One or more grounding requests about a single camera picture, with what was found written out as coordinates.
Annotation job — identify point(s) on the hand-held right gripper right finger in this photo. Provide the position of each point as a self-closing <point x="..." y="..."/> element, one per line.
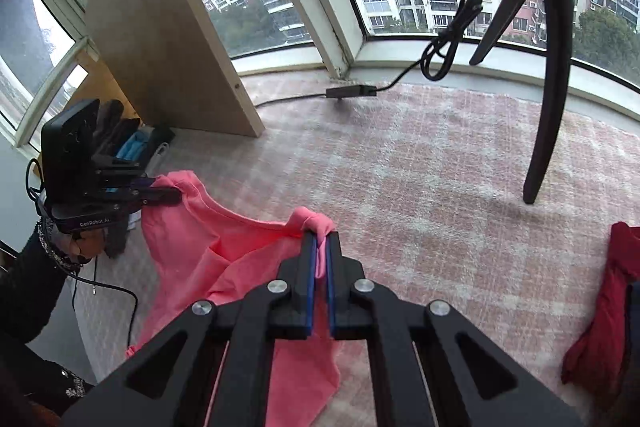
<point x="332" y="287"/>

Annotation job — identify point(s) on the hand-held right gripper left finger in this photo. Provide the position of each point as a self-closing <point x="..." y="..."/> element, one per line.
<point x="311" y="277"/>

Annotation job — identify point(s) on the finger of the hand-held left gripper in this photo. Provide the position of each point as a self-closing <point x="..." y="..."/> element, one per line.
<point x="130" y="182"/>
<point x="160" y="197"/>

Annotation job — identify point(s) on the pink shirt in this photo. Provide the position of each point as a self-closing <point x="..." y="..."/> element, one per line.
<point x="235" y="257"/>

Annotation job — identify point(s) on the person's left forearm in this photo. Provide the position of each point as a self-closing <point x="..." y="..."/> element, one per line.
<point x="30" y="292"/>

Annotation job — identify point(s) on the person's left hand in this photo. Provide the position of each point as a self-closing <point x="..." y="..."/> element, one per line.
<point x="85" y="247"/>

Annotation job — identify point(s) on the blue garment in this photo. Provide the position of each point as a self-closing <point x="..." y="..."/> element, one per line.
<point x="132" y="149"/>

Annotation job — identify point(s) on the black garment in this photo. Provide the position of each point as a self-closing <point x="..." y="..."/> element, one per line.
<point x="160" y="137"/>

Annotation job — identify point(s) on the brown garment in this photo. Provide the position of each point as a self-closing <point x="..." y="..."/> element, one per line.
<point x="107" y="117"/>

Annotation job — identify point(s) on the yellow wooden panel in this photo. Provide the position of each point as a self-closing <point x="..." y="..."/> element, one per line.
<point x="100" y="77"/>

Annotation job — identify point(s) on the light wooden board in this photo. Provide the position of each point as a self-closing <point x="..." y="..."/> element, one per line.
<point x="165" y="32"/>

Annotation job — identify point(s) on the black power adapter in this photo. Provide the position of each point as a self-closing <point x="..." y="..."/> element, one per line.
<point x="350" y="90"/>

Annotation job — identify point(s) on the person's black knit sweater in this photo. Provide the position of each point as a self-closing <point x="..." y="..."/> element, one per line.
<point x="55" y="382"/>

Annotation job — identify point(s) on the dark red garment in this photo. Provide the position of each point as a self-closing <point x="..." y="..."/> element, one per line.
<point x="610" y="297"/>

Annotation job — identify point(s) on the black tripod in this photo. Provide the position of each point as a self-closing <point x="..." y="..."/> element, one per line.
<point x="555" y="82"/>

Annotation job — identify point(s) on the navy garment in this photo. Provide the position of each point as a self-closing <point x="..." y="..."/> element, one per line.
<point x="634" y="332"/>

